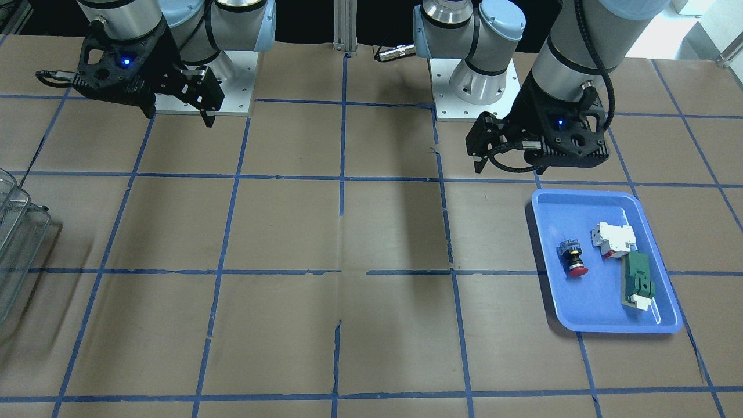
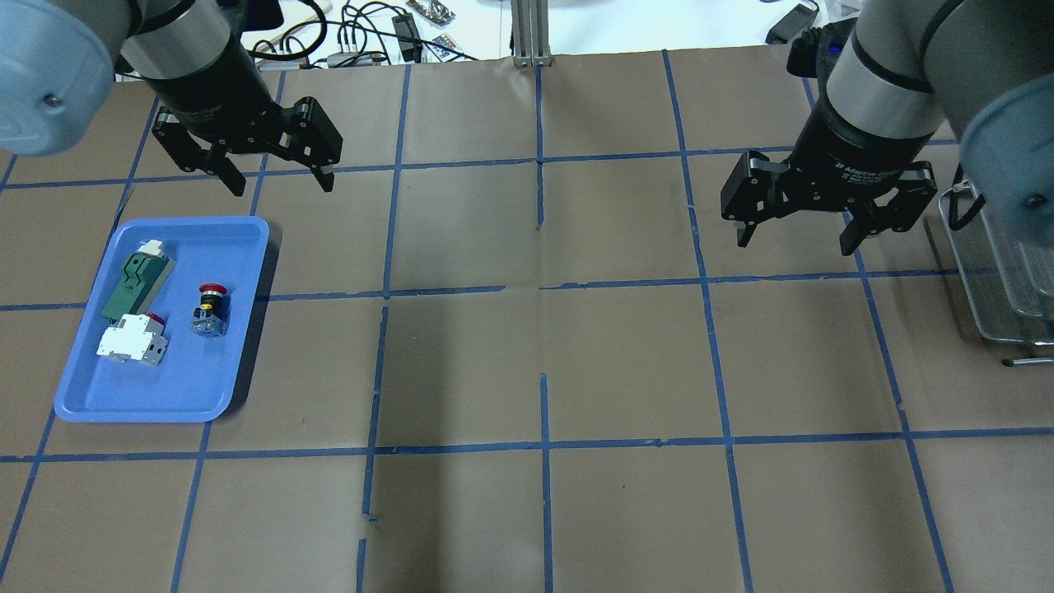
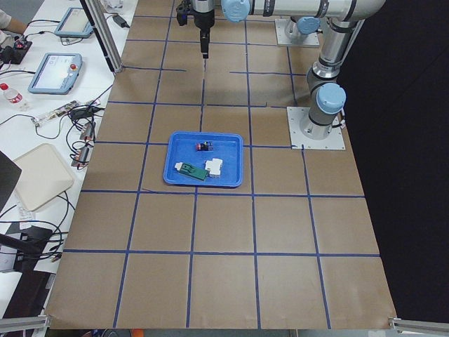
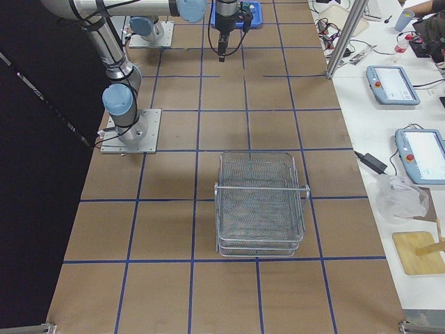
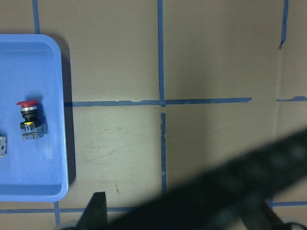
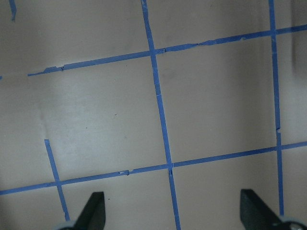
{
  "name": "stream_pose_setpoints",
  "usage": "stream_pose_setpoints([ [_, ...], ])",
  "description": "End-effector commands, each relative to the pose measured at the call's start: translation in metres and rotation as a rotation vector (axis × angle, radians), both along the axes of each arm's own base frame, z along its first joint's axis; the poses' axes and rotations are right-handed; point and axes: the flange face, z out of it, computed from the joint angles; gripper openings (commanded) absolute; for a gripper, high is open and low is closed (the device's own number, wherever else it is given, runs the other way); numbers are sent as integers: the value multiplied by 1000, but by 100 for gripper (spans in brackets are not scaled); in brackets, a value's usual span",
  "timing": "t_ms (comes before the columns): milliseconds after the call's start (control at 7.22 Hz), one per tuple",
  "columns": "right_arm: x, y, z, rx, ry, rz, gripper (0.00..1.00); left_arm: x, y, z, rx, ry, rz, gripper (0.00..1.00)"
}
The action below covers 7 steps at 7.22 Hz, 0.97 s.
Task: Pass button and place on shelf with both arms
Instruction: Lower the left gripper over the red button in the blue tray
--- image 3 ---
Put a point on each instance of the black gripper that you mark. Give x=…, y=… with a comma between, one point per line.
x=204, y=20

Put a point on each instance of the red emergency stop button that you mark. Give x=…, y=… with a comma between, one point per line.
x=205, y=146

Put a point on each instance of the black power adapter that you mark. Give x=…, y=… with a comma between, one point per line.
x=121, y=22

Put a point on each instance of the blue plastic tray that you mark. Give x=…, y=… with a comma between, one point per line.
x=227, y=147

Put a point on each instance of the far blue teach pendant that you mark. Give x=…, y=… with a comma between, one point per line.
x=74, y=24

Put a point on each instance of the blue teach pendant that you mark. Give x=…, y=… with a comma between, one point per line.
x=56, y=74
x=74, y=24

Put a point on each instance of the white circuit breaker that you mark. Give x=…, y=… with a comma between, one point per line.
x=214, y=167

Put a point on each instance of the green relay module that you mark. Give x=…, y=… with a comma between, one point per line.
x=191, y=171

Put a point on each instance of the near blue teach pendant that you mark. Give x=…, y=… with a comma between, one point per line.
x=56, y=74

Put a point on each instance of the plastic water bottle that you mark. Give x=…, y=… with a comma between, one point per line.
x=16, y=99

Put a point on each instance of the beige plastic tray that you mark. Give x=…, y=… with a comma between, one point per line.
x=45, y=174

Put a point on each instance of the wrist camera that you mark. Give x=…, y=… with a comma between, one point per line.
x=182, y=12

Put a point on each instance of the aluminium frame post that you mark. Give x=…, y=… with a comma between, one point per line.
x=96, y=18

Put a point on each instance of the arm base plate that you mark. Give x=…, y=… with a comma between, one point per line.
x=312, y=41
x=306, y=135

